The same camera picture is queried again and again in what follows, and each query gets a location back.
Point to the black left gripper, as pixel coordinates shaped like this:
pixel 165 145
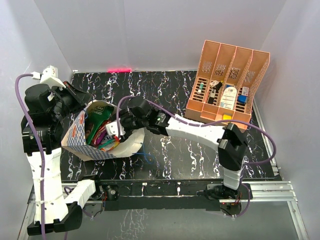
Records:
pixel 81 98

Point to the white labelled card pack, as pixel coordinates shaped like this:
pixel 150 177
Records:
pixel 228 98

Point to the green snack bag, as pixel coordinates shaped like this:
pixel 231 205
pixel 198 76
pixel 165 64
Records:
pixel 95 118

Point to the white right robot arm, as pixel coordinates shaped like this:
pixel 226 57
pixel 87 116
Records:
pixel 228 141

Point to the pink desk organizer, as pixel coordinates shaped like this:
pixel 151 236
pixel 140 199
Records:
pixel 234 66

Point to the blue small box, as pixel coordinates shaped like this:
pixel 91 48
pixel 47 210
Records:
pixel 242 99

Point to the teal Fox's candy bag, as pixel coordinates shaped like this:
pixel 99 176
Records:
pixel 108 139

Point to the aluminium base frame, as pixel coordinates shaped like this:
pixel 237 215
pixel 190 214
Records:
pixel 182 194

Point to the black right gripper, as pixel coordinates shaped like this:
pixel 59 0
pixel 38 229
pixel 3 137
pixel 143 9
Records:
pixel 123 116

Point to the orange candy packet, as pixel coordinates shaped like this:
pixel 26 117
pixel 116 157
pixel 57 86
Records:
pixel 106 147

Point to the yellow sticky note block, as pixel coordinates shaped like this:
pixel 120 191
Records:
pixel 227 118

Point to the purple snack packet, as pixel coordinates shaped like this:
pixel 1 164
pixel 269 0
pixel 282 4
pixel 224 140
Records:
pixel 100 133

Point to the blue checkered paper bag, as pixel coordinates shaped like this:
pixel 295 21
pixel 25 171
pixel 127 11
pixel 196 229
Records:
pixel 74 140

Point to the white green tube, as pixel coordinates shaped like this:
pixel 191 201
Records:
pixel 200 88

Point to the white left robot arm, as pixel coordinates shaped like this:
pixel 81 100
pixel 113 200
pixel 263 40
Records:
pixel 54 213

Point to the pink tape strip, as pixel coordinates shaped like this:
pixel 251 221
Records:
pixel 119 70

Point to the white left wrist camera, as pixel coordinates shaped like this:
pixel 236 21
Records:
pixel 49 76

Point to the black clip tool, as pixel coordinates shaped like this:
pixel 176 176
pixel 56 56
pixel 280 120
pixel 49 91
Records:
pixel 214 91

